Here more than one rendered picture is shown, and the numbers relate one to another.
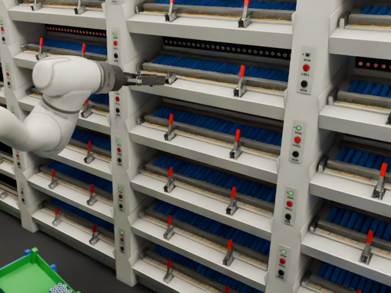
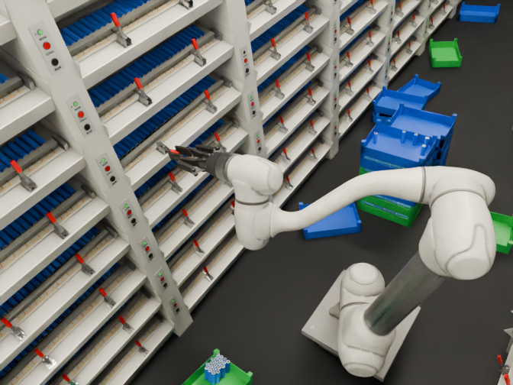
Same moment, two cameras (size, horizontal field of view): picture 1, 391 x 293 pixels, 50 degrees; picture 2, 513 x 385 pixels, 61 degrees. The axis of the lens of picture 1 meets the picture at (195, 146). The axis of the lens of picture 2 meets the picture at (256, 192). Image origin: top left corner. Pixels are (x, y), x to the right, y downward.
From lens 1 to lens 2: 170 cm
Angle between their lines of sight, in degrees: 70
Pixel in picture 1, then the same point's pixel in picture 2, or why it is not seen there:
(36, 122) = (281, 213)
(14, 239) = not seen: outside the picture
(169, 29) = (153, 110)
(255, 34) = (214, 63)
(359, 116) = (266, 66)
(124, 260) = (182, 315)
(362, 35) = (256, 23)
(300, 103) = (247, 83)
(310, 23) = (240, 33)
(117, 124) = (136, 232)
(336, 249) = (275, 140)
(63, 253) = not seen: outside the picture
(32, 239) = not seen: outside the picture
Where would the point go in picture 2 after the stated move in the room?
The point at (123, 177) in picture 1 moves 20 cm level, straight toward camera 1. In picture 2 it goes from (158, 263) to (208, 253)
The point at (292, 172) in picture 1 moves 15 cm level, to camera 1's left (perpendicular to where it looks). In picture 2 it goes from (254, 124) to (253, 146)
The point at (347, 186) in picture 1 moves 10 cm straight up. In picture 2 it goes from (270, 105) to (268, 86)
